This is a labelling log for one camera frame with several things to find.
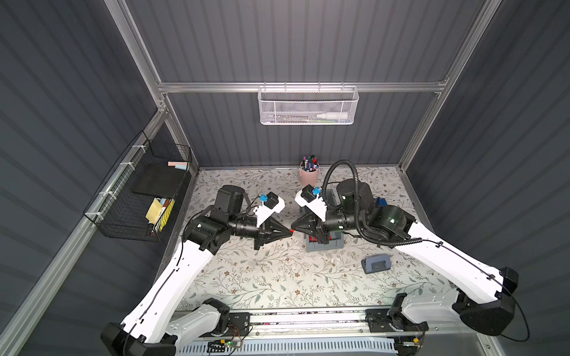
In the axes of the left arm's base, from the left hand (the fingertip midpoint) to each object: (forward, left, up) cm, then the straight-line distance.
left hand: (288, 236), depth 60 cm
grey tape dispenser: (+3, -34, -29) cm, 45 cm away
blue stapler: (+34, -44, -30) cm, 63 cm away
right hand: (+1, -1, +2) cm, 3 cm away
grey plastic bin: (+13, -20, -27) cm, 36 cm away
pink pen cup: (+45, -10, -21) cm, 51 cm away
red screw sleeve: (+1, -1, +1) cm, 2 cm away
